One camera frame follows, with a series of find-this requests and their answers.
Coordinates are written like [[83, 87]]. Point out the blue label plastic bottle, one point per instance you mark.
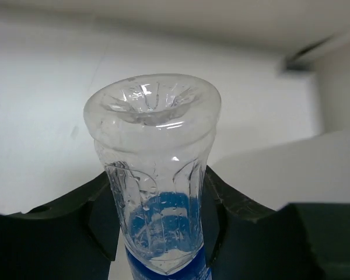
[[153, 135]]

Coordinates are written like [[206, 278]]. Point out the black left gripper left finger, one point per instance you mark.
[[72, 237]]

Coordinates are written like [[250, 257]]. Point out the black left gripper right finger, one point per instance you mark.
[[246, 240]]

